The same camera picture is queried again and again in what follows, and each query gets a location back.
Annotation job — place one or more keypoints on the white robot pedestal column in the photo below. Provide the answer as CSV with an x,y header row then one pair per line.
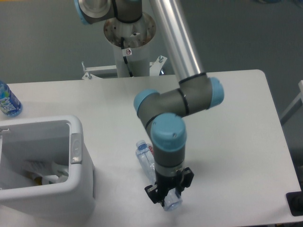
x,y
131,45

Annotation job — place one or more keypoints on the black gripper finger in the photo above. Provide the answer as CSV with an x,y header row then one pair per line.
x,y
184,180
156,193

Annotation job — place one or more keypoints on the clear plastic water bottle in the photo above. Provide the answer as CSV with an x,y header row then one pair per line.
x,y
144,153

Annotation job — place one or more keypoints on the white frame leg right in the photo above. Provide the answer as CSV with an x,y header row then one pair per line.
x,y
294,106

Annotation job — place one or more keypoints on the white metal frame bracket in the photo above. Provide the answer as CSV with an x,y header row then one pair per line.
x,y
106,72

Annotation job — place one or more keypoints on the trash inside bin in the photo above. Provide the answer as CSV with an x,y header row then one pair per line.
x,y
44,173

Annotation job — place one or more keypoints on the white plastic trash can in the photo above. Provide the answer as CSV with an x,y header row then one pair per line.
x,y
48,139

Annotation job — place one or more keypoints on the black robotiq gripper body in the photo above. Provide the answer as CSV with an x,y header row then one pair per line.
x,y
166,182

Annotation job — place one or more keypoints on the blue labelled water bottle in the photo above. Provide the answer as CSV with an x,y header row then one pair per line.
x,y
9,103

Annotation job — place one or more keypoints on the black clamp at table corner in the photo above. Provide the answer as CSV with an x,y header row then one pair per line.
x,y
295,202

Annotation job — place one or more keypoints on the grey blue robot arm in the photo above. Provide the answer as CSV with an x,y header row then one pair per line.
x,y
162,114

